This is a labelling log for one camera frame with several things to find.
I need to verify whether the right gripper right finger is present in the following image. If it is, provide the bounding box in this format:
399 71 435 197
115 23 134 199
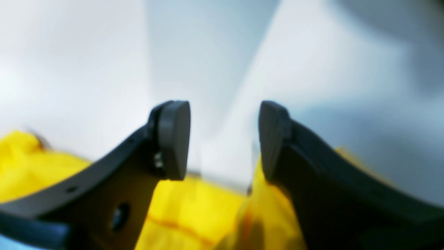
258 101 444 250

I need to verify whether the yellow t-shirt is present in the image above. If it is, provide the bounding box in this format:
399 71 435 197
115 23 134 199
0 130 392 250

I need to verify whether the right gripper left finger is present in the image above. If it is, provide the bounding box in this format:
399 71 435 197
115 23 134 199
0 101 191 250

